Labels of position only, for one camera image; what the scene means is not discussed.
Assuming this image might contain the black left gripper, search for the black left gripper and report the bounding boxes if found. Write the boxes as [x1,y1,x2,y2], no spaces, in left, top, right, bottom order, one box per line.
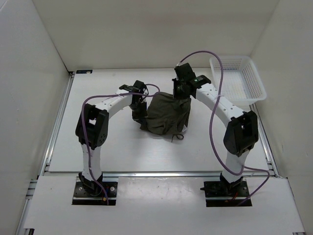
[129,101,148,126]

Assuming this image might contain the olive green shorts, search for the olive green shorts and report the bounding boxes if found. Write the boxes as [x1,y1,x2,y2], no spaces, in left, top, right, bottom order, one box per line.
[140,92,191,140]

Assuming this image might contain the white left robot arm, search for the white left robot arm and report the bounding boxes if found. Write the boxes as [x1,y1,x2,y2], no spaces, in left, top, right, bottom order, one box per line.
[75,80,149,196]

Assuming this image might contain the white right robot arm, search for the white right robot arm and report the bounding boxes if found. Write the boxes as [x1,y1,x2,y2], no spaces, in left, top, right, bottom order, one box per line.
[172,63,259,196]

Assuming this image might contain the white plastic mesh basket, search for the white plastic mesh basket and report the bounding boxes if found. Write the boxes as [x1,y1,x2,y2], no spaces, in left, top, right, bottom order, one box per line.
[209,56,267,106]

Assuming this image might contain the small blue corner label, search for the small blue corner label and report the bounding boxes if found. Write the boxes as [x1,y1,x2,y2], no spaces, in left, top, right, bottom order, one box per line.
[76,70,93,74]

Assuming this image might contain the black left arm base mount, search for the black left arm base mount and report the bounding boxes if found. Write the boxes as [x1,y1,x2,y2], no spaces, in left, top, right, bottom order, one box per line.
[72,172,118,206]

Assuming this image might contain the aluminium frame rail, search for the aluminium frame rail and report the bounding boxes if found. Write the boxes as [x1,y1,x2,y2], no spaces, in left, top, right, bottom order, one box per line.
[24,69,277,235]

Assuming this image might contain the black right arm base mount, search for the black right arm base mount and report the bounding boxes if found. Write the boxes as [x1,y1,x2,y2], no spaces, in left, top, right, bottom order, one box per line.
[200,179,252,208]

